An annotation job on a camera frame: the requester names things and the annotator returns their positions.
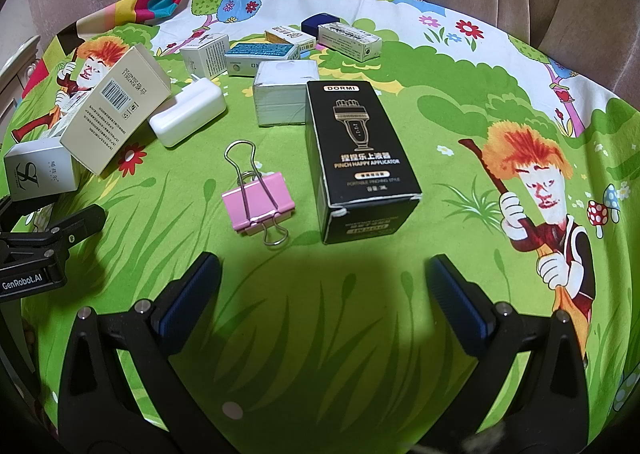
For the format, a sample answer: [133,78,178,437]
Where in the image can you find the long white box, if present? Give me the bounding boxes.
[317,22,382,60]

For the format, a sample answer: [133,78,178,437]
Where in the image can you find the cartoon printed green cloth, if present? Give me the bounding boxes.
[0,0,640,454]

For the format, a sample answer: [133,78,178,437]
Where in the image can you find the dark blue box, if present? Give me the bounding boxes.
[301,12,342,42]

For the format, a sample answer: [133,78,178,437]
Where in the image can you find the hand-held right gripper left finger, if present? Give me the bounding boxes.
[56,251,251,454]

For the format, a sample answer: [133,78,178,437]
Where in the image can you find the pink binder clip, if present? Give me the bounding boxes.
[221,140,291,251]

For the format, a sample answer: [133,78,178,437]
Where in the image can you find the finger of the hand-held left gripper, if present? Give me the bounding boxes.
[0,196,56,235]
[27,204,108,255]

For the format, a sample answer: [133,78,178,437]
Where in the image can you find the white ornate dresser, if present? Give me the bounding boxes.
[0,34,43,135]

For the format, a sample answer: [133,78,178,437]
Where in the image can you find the blue and white medicine box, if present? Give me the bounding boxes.
[224,42,301,78]

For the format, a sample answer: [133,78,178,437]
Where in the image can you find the white charger adapter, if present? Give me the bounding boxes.
[149,74,228,149]

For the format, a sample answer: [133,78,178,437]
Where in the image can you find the cream cardboard box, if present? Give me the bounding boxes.
[60,45,173,178]

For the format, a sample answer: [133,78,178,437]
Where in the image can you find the white box orange trim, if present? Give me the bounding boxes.
[37,104,101,142]

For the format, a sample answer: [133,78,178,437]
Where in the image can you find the taped grey white box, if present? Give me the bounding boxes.
[253,60,321,128]

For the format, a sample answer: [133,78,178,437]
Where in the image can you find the black product box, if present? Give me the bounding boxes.
[305,80,422,245]

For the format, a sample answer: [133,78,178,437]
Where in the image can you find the narrow white box gold print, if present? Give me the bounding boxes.
[263,24,319,50]

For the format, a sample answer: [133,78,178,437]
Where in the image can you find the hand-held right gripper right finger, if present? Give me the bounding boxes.
[415,254,591,454]

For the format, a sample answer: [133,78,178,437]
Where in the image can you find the small white box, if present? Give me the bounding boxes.
[180,32,231,78]

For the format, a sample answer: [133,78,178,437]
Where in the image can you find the silver white logo box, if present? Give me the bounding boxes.
[3,140,82,206]

